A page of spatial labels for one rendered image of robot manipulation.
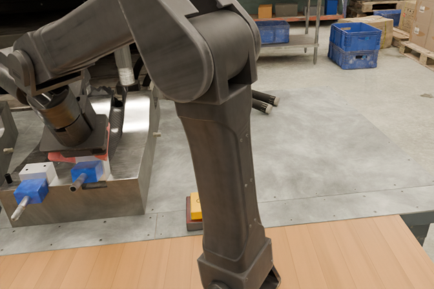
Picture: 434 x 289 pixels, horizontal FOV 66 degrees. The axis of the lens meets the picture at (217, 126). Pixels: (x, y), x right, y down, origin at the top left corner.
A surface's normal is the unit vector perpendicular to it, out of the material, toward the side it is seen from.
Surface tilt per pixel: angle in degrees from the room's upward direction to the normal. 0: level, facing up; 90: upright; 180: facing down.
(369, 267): 0
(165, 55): 90
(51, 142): 31
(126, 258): 0
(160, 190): 0
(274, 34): 93
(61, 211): 90
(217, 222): 86
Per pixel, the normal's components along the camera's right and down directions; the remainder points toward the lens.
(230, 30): 0.64, -0.36
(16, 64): -0.55, 0.40
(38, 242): -0.06, -0.89
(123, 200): 0.08, 0.44
